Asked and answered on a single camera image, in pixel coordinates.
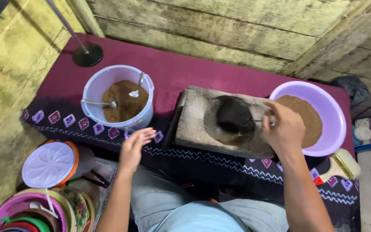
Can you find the purple plastic basin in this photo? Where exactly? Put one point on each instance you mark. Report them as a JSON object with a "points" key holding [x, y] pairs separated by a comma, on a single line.
{"points": [[330, 109]]}

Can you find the brown powder in basin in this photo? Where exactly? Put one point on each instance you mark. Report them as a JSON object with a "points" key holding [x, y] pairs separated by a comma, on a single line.
{"points": [[309, 121]]}

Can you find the metal pole with black base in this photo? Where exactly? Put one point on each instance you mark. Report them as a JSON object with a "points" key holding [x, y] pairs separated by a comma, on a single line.
{"points": [[88, 54]]}

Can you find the person's left fingers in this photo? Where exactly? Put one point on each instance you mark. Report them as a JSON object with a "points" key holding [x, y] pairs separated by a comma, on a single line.
{"points": [[145, 134]]}

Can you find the person's light blue shirt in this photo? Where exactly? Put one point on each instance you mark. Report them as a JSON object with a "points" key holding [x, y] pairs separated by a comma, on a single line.
{"points": [[200, 217]]}

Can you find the person's right fingers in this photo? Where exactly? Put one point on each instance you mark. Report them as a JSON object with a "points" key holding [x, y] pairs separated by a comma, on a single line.
{"points": [[270, 111]]}

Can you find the maroon patterned tablecloth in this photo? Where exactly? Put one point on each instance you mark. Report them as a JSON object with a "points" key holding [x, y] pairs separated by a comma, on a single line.
{"points": [[172, 74]]}

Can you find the brown powder in bucket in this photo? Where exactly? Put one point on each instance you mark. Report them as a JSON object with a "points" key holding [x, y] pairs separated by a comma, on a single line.
{"points": [[126, 103]]}

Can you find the black cloth bundle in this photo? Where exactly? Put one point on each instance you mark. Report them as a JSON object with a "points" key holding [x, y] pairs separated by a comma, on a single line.
{"points": [[351, 87]]}

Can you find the orange container with white lid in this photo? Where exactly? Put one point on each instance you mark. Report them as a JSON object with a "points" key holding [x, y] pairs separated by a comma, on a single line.
{"points": [[48, 164]]}

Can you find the stack of colourful plastic bowls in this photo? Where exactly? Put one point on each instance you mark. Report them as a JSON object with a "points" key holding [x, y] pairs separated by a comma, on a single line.
{"points": [[21, 212]]}

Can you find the white plastic spoon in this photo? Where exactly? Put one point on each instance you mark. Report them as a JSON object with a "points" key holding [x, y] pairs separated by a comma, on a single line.
{"points": [[42, 208]]}

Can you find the person's grey trousers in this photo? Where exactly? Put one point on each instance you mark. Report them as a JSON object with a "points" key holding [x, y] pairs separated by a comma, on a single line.
{"points": [[159, 196]]}

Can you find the grey wooden mortar block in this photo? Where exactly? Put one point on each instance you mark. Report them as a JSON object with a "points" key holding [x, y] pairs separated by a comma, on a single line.
{"points": [[193, 122]]}

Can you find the metal spoon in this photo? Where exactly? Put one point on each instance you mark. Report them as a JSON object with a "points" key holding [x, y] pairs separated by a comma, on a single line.
{"points": [[136, 90], [100, 103]]}

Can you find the blue bottle with white cap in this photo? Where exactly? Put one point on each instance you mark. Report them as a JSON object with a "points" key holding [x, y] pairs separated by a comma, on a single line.
{"points": [[362, 134]]}

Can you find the person's right hand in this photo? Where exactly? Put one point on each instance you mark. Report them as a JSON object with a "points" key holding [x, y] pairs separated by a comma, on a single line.
{"points": [[285, 130]]}

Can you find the white plastic bucket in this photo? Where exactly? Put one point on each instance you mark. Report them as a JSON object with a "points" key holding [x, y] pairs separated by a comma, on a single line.
{"points": [[97, 87]]}

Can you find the person's left hand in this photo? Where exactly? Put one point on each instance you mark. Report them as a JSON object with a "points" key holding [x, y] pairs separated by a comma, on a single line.
{"points": [[130, 153]]}

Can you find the floral rimmed plate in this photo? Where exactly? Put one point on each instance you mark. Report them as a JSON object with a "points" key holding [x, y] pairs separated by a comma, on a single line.
{"points": [[79, 206]]}

